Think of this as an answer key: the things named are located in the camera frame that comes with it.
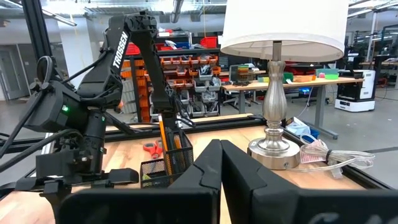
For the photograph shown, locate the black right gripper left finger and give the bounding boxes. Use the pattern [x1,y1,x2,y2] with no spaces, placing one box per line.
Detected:
[58,139,223,224]

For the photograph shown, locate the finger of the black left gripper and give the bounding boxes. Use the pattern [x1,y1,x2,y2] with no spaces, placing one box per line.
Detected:
[106,167,140,185]
[14,177,73,218]

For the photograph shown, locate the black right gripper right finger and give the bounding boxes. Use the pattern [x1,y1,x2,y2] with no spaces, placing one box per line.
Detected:
[220,139,398,224]

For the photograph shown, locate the red handled scissors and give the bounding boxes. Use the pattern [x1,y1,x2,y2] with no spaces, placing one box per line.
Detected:
[142,140,164,160]

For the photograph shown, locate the black mesh desk organizer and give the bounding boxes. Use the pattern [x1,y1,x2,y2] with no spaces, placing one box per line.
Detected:
[139,129,195,189]

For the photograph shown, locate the pink paper packet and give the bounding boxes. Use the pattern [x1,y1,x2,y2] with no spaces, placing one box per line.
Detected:
[299,139,329,164]

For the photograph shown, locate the blue tissue box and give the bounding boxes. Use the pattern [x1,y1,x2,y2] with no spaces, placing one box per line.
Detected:
[285,116,320,141]

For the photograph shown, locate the shelving with orange bins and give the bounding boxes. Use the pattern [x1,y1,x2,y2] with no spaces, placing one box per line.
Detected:
[119,29,222,123]

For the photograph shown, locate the wooden top work table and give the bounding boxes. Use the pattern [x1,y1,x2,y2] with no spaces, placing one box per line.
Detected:
[222,76,365,140]

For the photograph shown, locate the white boxy machine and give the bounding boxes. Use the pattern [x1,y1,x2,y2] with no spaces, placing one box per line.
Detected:
[334,70,376,113]

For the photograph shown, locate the white shade silver table lamp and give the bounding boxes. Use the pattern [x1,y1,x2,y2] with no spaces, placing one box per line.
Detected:
[219,0,349,170]

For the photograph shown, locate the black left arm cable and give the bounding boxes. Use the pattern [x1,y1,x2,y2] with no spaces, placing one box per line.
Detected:
[0,55,75,172]

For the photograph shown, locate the clear lamp power cable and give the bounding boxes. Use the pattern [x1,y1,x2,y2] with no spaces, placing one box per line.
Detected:
[287,133,376,180]

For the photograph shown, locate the black aluminium table frame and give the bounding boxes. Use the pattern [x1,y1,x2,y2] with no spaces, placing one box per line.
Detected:
[0,0,392,200]

